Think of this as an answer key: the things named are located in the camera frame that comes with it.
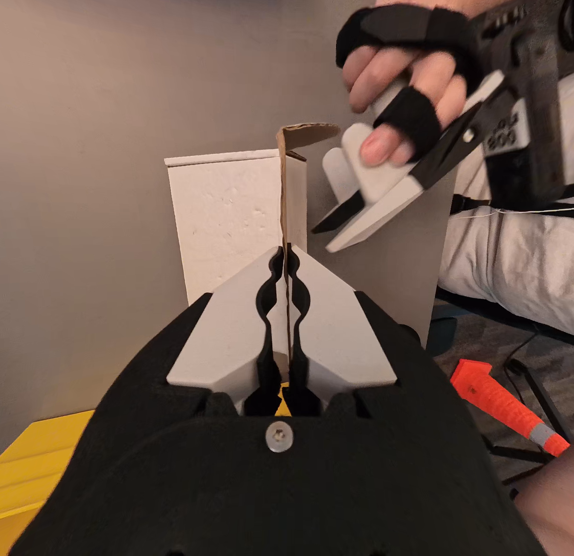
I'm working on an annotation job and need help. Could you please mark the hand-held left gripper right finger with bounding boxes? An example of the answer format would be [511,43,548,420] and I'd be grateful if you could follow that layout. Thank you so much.
[287,244,399,417]

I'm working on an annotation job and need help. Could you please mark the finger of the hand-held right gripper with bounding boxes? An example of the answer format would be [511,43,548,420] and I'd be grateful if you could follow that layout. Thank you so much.
[311,148,366,234]
[325,123,459,254]

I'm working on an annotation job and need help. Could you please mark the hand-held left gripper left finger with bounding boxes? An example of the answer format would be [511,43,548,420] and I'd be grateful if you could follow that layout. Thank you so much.
[166,246,288,417]

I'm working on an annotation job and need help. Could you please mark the white cardboard mailer box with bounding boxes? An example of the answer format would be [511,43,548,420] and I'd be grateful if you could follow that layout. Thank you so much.
[164,123,341,373]

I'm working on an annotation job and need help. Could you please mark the person's left forearm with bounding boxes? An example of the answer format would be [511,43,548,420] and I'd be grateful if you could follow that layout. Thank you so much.
[513,448,574,556]

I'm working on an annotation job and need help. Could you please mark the person's right hand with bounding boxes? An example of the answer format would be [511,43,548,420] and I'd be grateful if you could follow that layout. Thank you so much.
[342,0,539,167]

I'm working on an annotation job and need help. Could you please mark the orange traffic cone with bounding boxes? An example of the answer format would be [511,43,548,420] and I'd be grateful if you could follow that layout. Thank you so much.
[449,359,571,458]

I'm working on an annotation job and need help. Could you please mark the yellow plastic bin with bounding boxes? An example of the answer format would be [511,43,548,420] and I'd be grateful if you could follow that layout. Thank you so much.
[0,409,97,556]

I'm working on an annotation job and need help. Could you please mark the black cable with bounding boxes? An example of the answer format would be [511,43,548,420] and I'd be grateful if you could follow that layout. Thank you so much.
[502,329,541,377]

